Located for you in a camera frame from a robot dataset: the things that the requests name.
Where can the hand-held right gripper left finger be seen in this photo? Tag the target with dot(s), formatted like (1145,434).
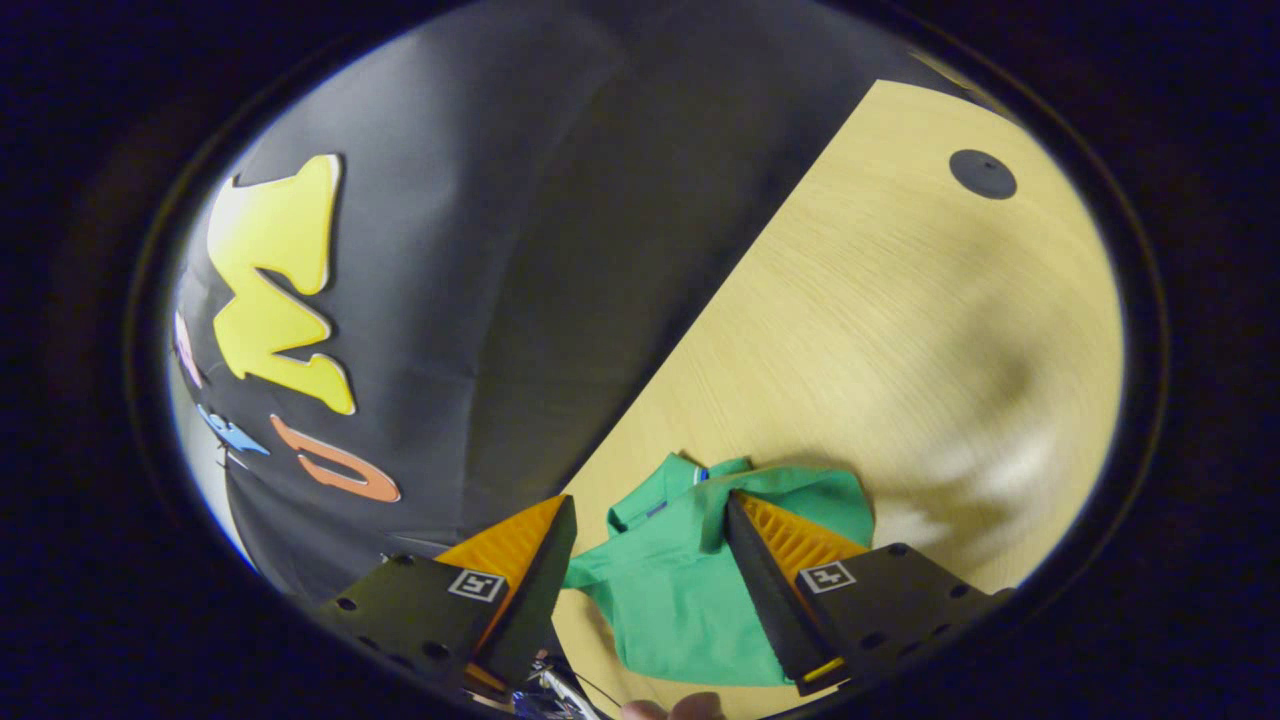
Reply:
(535,600)

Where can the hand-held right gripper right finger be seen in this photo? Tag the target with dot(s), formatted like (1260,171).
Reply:
(765,590)

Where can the green T-shirt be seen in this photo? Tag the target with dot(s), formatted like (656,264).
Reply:
(670,600)

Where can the black backdrop cloth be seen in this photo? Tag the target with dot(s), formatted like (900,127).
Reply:
(500,250)

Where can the black table grommet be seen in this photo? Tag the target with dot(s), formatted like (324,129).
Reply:
(982,174)

